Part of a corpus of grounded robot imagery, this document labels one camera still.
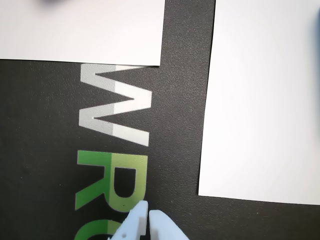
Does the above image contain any white paper sheet marked HOME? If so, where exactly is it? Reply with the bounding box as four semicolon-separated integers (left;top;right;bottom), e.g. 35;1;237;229
198;0;320;206

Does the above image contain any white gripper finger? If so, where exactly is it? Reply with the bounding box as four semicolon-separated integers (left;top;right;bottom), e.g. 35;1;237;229
148;209;192;240
109;200;150;240

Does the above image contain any white paper sheet marked 1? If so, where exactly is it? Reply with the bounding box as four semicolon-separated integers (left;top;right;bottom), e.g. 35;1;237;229
0;0;166;67

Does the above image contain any black printed mat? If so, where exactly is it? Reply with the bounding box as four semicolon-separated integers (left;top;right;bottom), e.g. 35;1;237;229
0;0;320;240

